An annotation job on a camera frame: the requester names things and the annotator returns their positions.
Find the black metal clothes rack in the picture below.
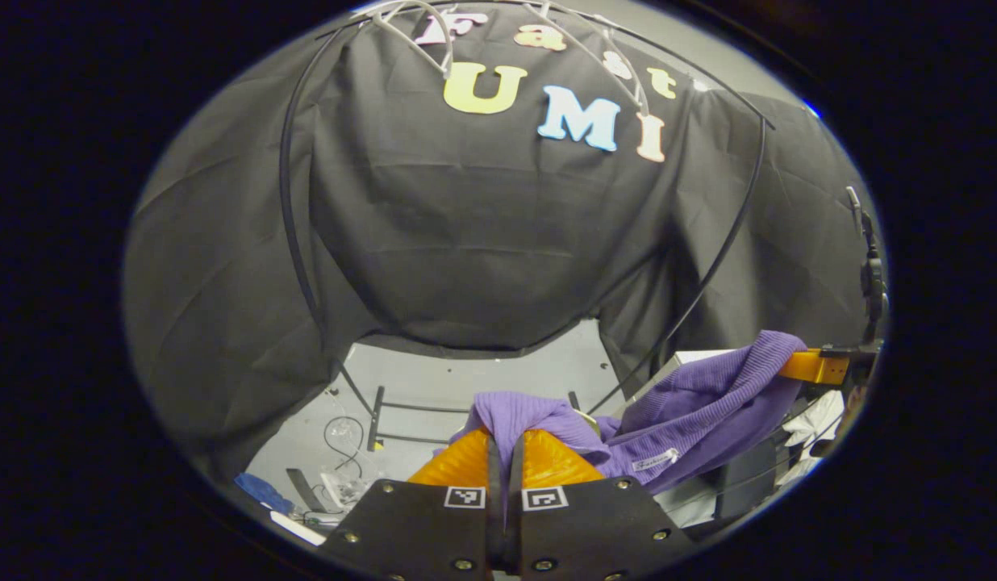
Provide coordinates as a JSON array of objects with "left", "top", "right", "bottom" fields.
[{"left": 278, "top": 0, "right": 778, "bottom": 451}]

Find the purple knit cardigan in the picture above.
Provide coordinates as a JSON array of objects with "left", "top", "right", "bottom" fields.
[{"left": 450, "top": 329, "right": 807, "bottom": 517}]

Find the white flat object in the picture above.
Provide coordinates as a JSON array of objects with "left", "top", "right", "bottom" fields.
[{"left": 270, "top": 510, "right": 328, "bottom": 549}]

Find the white cloth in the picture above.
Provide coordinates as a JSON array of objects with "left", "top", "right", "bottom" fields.
[{"left": 777, "top": 390, "right": 848, "bottom": 487}]

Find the white plastic clothes hanger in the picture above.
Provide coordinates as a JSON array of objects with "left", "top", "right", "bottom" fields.
[
  {"left": 521, "top": 2, "right": 651, "bottom": 115},
  {"left": 361, "top": 0, "right": 457, "bottom": 79}
]

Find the dark flat bar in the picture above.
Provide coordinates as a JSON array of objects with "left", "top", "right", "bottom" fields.
[{"left": 286, "top": 468, "right": 329, "bottom": 514}]

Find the blue cloth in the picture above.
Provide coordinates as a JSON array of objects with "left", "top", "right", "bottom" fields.
[{"left": 234, "top": 472, "right": 294, "bottom": 516}]

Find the black backdrop cloth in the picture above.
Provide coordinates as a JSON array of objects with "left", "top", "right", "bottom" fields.
[{"left": 123, "top": 0, "right": 882, "bottom": 485}]

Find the thin black cable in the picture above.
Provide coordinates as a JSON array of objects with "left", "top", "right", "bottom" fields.
[{"left": 321, "top": 414, "right": 367, "bottom": 479}]

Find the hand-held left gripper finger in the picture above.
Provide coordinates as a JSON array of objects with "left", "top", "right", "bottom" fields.
[
  {"left": 317, "top": 426, "right": 506, "bottom": 581},
  {"left": 507, "top": 428, "right": 697, "bottom": 581}
]

